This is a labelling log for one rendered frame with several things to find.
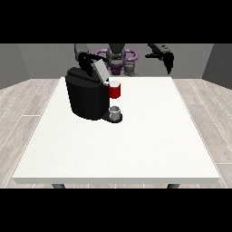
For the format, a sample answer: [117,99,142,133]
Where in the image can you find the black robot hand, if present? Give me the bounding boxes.
[77,52,108,76]
[145,49,176,75]

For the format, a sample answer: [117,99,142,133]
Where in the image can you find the small grey cup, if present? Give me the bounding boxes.
[108,105,122,121]

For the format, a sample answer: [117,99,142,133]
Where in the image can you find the red pod holder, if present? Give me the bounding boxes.
[107,81,121,100]

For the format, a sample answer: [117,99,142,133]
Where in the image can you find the grey robot trunk purple rings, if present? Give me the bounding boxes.
[94,43,140,77]

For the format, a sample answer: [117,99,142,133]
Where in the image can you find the black coffee machine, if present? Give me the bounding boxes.
[64,66,123,123]

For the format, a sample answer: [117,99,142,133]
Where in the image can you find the pale grey machine lid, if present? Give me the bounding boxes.
[91,58,111,83]

